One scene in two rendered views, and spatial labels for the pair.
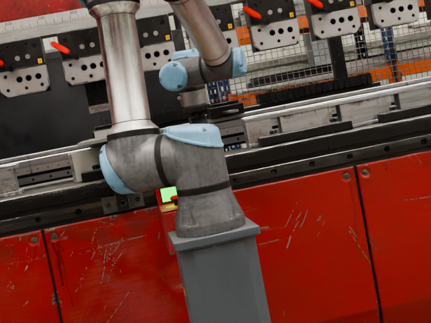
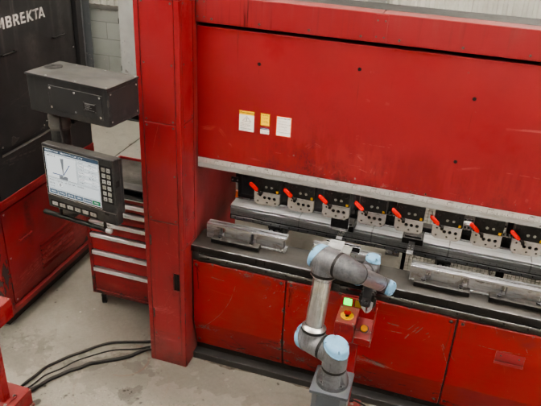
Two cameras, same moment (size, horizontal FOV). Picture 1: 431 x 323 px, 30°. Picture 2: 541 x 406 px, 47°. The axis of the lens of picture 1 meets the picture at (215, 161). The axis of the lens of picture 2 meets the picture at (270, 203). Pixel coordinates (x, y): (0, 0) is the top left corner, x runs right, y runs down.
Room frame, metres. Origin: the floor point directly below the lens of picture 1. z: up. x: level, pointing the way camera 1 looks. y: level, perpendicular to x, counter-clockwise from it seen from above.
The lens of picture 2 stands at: (-0.47, -0.51, 2.84)
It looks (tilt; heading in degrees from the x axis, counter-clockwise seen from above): 27 degrees down; 22
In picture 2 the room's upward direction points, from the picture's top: 3 degrees clockwise
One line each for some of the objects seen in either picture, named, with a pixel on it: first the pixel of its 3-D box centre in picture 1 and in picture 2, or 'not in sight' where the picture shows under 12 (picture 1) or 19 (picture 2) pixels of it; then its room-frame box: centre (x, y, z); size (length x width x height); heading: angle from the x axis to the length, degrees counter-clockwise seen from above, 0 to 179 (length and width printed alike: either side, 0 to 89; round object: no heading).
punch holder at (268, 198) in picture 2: not in sight; (269, 189); (2.51, 0.73, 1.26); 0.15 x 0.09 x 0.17; 96
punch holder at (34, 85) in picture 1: (22, 68); (303, 195); (2.53, 0.53, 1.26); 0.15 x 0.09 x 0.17; 96
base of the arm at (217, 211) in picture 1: (206, 206); (333, 373); (1.71, 0.04, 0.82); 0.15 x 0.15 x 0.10
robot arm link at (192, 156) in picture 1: (193, 154); (334, 352); (1.72, 0.04, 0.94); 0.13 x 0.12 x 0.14; 73
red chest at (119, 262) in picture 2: not in sight; (137, 238); (2.75, 1.84, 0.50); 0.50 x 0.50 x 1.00; 6
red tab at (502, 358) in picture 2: not in sight; (509, 360); (2.50, -0.72, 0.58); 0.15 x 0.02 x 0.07; 96
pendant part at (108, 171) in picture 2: not in sight; (86, 180); (1.84, 1.47, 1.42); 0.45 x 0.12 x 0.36; 88
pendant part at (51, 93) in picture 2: not in sight; (88, 154); (1.93, 1.51, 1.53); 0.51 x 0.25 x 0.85; 88
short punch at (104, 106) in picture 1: (102, 95); (340, 223); (2.55, 0.31, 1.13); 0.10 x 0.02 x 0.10; 96
